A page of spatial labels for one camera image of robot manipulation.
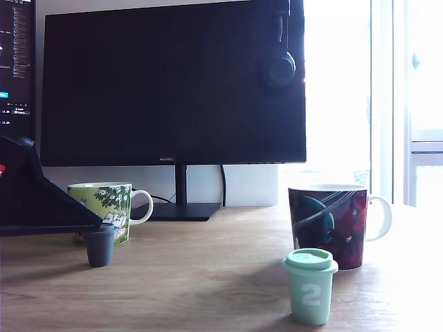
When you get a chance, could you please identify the dark grey coffee capsule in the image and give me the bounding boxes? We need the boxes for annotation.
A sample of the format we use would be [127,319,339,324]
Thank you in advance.
[84,223,117,268]

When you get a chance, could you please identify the mint green capsule with numeral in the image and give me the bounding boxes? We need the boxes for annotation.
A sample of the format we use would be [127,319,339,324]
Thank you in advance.
[282,248,339,326]

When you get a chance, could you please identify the green cartoon print mug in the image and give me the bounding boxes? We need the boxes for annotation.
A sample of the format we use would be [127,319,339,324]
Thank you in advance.
[66,182,154,245]

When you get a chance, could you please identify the monitor showing code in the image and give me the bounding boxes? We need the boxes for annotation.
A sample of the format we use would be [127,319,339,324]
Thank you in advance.
[0,0,37,139]

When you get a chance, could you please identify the black monitor stand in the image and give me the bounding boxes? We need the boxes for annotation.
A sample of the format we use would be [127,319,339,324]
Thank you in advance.
[130,164,222,222]

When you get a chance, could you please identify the large black monitor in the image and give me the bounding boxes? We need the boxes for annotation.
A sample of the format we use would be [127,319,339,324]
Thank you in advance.
[39,0,307,167]

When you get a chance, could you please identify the black headphones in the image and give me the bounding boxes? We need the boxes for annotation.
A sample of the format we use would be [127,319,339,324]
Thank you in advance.
[255,0,298,91]

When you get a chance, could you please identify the dark red print mug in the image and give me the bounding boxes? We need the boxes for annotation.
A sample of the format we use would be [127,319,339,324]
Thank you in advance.
[287,183,394,272]

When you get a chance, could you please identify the thin black cable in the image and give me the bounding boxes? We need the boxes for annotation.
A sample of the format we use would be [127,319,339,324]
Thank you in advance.
[150,193,177,205]

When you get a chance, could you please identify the black monitor cable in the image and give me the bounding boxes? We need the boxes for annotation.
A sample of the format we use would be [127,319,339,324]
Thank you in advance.
[219,164,228,208]

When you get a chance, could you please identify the white window frame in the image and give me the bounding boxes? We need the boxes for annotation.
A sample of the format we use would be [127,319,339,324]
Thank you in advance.
[370,0,443,208]

